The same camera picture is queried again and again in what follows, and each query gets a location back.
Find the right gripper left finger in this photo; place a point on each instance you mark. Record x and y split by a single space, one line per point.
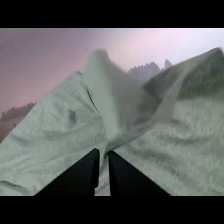
80 178

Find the pale grey garment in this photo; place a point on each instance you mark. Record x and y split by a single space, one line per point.
166 143

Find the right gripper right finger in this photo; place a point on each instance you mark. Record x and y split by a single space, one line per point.
128 180

